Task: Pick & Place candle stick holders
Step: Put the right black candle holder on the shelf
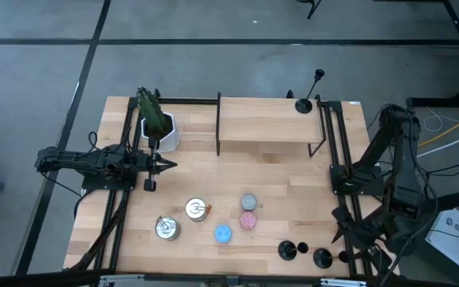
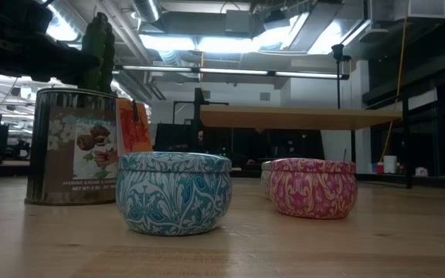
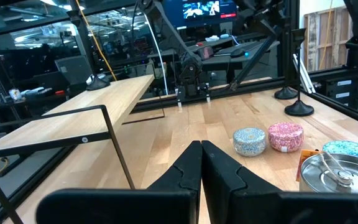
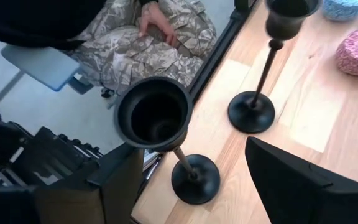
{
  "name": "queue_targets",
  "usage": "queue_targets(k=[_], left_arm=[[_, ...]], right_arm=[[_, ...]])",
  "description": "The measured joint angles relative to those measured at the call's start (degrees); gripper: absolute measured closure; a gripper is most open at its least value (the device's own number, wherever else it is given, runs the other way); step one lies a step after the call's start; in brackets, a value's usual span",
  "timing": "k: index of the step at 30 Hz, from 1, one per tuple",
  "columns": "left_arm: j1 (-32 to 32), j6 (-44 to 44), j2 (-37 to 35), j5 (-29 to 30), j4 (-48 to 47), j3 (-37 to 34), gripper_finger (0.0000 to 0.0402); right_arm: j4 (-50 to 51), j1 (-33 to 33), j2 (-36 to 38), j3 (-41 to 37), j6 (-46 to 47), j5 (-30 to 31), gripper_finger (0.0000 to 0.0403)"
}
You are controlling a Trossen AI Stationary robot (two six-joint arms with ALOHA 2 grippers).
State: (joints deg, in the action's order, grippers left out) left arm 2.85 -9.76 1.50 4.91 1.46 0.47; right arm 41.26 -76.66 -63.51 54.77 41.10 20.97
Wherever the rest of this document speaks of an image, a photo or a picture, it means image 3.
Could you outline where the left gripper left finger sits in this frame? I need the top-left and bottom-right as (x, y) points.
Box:
(35, 140), (203, 224)

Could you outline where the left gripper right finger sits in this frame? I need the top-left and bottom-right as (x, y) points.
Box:
(201, 140), (358, 224)

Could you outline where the grey patterned round candle tin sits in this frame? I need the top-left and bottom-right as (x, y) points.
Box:
(232, 127), (267, 157)

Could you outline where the tall tin with brown label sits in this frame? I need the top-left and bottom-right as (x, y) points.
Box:
(299, 153), (358, 194)

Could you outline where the pink patterned round candle tin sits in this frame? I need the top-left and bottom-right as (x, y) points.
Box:
(267, 122), (305, 153)

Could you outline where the black candlestick holder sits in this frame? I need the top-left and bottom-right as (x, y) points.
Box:
(283, 28), (315, 118)
(273, 74), (298, 100)
(67, 9), (111, 91)

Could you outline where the teal patterned round candle tin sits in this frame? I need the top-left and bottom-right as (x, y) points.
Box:
(322, 140), (358, 163)

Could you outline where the black smartphone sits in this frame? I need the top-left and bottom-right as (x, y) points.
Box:
(196, 45), (215, 61)

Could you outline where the black office desk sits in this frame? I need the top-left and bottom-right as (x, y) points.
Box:
(147, 32), (281, 78)

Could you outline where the black computer mouse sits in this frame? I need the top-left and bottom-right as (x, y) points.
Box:
(229, 47), (247, 59)

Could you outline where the grey office chair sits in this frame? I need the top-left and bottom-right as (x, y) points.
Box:
(54, 55), (93, 85)

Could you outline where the black controller box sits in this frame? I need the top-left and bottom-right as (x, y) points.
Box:
(317, 74), (358, 110)

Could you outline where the wooden plank panel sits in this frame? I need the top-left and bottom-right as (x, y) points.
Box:
(303, 4), (358, 72)

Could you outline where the black aluminium rig frame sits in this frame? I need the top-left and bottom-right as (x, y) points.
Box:
(0, 0), (358, 224)

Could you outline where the white cable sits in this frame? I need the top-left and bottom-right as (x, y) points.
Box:
(143, 12), (170, 96)

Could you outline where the wall monitor screen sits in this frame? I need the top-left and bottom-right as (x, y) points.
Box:
(162, 0), (239, 29)

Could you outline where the yellow extension cord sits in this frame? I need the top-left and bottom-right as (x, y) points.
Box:
(75, 0), (118, 82)

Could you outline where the wooden shelf with black frame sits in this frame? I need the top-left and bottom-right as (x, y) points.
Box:
(0, 73), (166, 224)

